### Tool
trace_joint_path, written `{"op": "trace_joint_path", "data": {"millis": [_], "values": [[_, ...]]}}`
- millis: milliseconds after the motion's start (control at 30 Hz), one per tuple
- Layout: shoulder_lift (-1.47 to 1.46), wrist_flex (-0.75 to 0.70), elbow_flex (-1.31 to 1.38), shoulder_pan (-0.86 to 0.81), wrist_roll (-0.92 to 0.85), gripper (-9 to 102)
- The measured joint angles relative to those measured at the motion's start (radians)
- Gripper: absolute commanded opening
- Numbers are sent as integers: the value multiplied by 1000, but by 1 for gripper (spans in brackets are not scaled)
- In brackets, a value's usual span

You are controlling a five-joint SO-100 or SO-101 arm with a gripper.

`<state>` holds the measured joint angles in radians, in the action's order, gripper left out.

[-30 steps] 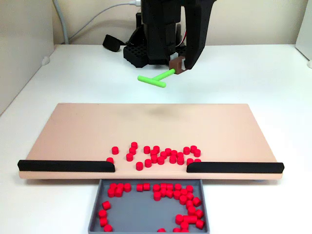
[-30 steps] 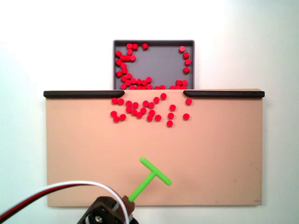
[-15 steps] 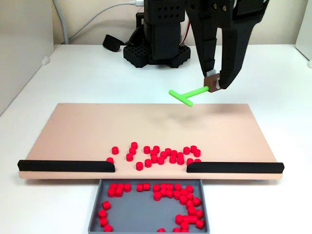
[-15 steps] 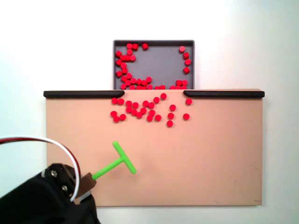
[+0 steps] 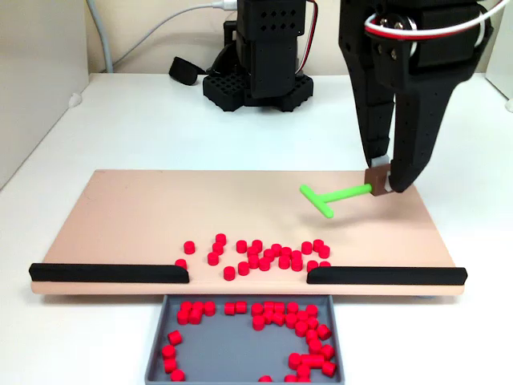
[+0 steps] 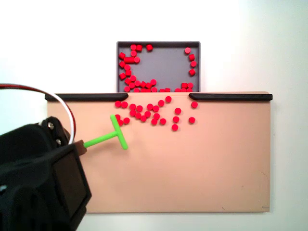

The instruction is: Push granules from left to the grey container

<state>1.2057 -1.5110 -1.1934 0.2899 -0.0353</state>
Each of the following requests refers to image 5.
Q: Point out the black guide rail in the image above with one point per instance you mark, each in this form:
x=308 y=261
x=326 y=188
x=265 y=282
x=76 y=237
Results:
x=384 y=276
x=108 y=273

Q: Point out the red cylindrical granule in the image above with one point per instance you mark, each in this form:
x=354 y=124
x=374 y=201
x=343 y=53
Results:
x=301 y=329
x=276 y=248
x=327 y=351
x=229 y=273
x=311 y=336
x=269 y=306
x=279 y=307
x=315 y=345
x=269 y=253
x=278 y=318
x=312 y=322
x=181 y=263
x=213 y=258
x=182 y=317
x=306 y=247
x=209 y=308
x=258 y=322
x=296 y=264
x=324 y=331
x=306 y=359
x=265 y=378
x=317 y=359
x=264 y=263
x=303 y=371
x=175 y=337
x=328 y=368
x=325 y=264
x=312 y=310
x=253 y=261
x=240 y=307
x=185 y=306
x=290 y=320
x=285 y=252
x=267 y=316
x=324 y=252
x=294 y=360
x=217 y=248
x=257 y=309
x=256 y=244
x=253 y=251
x=195 y=317
x=168 y=352
x=197 y=307
x=177 y=375
x=296 y=254
x=292 y=307
x=283 y=262
x=301 y=316
x=229 y=308
x=312 y=265
x=220 y=239
x=241 y=246
x=290 y=378
x=318 y=244
x=243 y=268
x=189 y=247
x=170 y=365

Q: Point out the grey tray container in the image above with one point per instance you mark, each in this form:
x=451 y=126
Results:
x=224 y=345

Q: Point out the beige flat board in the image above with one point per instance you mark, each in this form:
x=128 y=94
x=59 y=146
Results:
x=160 y=208

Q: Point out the small white putty blob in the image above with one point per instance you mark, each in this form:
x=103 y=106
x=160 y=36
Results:
x=509 y=105
x=75 y=100

